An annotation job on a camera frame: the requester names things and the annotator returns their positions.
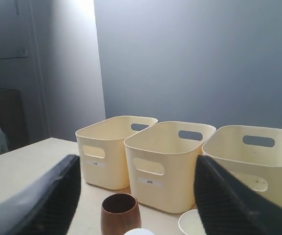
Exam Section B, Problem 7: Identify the cardboard box in background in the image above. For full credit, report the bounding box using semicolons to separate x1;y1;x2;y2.
0;89;29;155

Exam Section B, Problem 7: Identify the white paper cup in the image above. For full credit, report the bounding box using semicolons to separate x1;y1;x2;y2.
178;209;206;235

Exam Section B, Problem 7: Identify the cream bin left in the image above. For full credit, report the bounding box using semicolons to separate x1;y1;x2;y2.
75;116;158;190

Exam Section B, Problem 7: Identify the brown wooden cup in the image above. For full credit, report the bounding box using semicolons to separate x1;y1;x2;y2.
101;193;142;235

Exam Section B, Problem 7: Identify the cream bin right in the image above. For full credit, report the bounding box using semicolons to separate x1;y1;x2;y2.
202;125;282;207

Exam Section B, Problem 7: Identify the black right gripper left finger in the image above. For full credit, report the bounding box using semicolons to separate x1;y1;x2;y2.
0;155;81;235

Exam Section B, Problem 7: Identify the cream bin middle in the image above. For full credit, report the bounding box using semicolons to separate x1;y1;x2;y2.
124;121;216;214

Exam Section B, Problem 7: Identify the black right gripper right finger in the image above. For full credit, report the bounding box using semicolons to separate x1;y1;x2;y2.
195;155;282;235

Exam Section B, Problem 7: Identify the cream bin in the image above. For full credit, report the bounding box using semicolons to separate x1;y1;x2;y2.
124;121;216;214
75;116;158;190
202;125;282;207

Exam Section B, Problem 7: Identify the clear plastic cup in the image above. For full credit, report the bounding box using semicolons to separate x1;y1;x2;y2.
124;228;154;235

